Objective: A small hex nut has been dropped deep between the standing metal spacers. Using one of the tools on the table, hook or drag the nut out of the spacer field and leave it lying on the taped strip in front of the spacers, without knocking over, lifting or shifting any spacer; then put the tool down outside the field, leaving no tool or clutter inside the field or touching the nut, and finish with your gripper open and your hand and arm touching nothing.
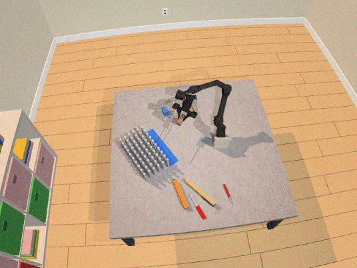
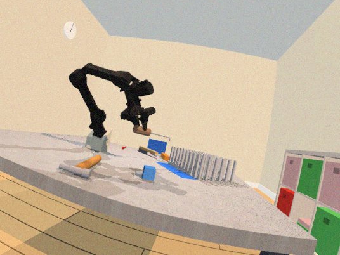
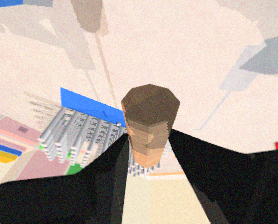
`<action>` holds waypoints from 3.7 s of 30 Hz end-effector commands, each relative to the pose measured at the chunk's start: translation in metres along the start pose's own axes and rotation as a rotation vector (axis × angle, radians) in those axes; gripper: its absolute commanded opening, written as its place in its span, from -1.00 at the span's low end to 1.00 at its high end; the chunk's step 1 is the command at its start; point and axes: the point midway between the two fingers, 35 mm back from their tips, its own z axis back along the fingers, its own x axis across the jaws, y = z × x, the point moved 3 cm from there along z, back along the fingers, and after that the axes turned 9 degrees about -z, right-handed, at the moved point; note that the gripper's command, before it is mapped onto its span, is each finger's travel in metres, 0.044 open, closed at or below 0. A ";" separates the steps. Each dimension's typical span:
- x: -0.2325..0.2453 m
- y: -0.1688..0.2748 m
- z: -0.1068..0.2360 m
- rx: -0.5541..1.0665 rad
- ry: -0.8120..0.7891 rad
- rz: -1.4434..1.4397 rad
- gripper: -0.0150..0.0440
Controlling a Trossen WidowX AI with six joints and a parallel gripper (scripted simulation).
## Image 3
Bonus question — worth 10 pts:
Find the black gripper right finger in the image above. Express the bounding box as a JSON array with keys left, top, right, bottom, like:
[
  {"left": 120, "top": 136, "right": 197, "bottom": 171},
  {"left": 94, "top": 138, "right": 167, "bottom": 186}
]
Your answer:
[{"left": 168, "top": 129, "right": 278, "bottom": 224}]

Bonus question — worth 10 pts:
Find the blue flat strip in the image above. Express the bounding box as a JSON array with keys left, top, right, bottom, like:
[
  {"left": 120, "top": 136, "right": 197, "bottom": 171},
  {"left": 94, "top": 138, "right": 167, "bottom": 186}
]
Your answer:
[{"left": 60, "top": 87, "right": 126, "bottom": 128}]

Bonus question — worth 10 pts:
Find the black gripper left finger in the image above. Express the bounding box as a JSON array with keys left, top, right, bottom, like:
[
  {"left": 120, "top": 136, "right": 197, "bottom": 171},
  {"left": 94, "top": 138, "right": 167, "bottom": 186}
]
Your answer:
[{"left": 0, "top": 133, "right": 129, "bottom": 224}]

